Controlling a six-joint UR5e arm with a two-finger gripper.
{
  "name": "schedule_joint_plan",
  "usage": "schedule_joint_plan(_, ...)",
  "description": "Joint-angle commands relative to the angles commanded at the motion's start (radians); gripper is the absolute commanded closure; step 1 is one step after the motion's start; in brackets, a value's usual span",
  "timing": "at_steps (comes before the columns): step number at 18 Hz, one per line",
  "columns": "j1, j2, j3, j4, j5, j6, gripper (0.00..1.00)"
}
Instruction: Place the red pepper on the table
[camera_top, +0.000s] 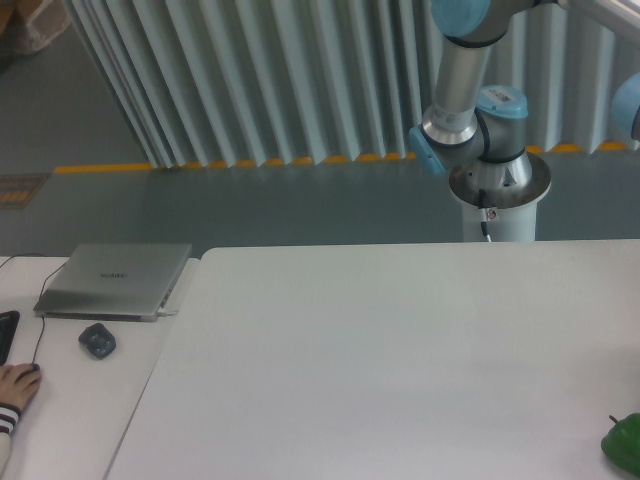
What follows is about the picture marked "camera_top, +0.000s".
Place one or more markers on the person's hand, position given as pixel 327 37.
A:
pixel 18 385

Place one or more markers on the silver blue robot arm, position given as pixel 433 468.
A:
pixel 475 134

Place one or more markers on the striped sleeve forearm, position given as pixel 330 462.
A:
pixel 9 418

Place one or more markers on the green bell pepper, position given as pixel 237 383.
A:
pixel 621 444

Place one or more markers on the black keyboard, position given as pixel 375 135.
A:
pixel 8 325

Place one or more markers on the black earbuds case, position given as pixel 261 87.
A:
pixel 98 341

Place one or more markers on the silver closed laptop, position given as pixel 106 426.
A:
pixel 120 281

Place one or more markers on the white usb plug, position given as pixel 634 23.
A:
pixel 166 313

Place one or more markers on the white folding partition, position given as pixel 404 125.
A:
pixel 233 82

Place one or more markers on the cardboard boxes in plastic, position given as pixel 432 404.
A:
pixel 27 27

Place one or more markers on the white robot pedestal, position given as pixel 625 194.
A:
pixel 502 225

